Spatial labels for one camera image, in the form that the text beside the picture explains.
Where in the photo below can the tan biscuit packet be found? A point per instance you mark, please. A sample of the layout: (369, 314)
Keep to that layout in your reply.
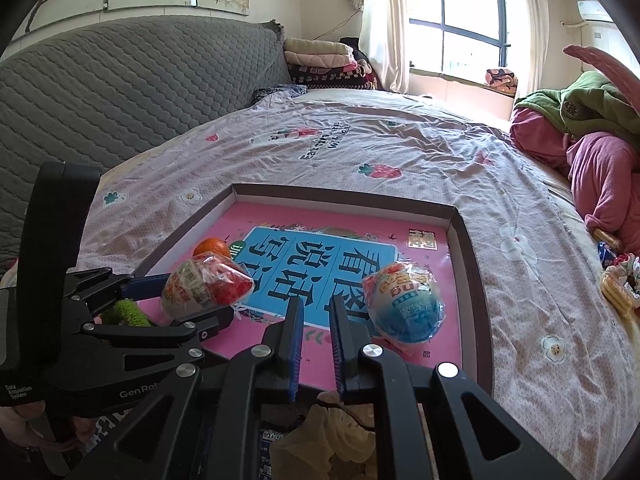
(607, 239)

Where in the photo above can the red white toy egg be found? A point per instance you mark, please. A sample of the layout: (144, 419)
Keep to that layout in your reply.
(205, 285)

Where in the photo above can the small blue wrapper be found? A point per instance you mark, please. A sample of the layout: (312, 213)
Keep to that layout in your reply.
(607, 255)

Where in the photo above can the person's left hand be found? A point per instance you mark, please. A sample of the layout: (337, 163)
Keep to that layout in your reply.
(25, 425)

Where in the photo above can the white sheer curtain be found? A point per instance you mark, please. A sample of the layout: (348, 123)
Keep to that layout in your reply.
(532, 35)
(385, 25)

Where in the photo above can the yellow wafer biscuit packet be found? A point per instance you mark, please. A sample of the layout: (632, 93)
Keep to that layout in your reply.
(620, 290)

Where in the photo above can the dark clothes pile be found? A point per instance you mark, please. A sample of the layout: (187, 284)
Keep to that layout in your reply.
(352, 45)

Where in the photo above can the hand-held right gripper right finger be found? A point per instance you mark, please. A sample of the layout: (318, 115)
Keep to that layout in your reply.
(337, 350)

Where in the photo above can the blue yellow toy egg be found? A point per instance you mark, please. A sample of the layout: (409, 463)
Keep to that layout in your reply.
(405, 305)

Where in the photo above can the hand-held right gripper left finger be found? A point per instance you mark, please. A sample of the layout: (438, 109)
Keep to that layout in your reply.
(296, 350)

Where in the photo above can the orange tangerine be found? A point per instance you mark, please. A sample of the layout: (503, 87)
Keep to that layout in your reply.
(212, 247)

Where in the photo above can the white air conditioner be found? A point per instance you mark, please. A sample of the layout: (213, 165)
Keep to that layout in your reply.
(595, 10)

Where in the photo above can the colourful frilly scrunchie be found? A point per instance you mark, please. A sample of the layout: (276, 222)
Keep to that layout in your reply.
(631, 267)

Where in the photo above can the dark patterned folded blanket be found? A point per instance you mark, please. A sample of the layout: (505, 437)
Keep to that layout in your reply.
(330, 77)

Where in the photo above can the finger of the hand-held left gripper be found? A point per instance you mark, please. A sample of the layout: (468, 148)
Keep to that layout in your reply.
(210, 320)
(145, 287)

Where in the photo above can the grey cardboard box tray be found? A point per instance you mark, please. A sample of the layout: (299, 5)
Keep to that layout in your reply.
(470, 285)

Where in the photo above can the cream folded blanket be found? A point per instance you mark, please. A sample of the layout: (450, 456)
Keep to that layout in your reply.
(315, 46)

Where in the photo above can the black framed window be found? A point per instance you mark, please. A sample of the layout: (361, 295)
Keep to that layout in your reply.
(442, 25)

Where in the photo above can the floral folded cloth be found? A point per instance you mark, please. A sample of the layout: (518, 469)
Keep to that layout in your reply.
(500, 79)

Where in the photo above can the grey quilted headboard cover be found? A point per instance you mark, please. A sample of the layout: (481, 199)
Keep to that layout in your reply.
(125, 85)

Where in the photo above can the pink fleece garment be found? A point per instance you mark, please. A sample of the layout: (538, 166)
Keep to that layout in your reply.
(605, 180)

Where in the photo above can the grey floral cloth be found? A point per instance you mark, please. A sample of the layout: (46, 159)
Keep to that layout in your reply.
(277, 91)

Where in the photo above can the green fuzzy scrunchie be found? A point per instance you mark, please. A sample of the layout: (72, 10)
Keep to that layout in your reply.
(127, 310)

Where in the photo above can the pile of pink green quilts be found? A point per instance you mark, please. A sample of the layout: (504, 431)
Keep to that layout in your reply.
(535, 135)

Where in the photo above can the blue snack packet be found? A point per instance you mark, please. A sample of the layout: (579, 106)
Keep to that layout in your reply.
(270, 452)

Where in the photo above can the green fleece garment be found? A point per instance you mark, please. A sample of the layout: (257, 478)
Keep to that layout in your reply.
(590, 105)

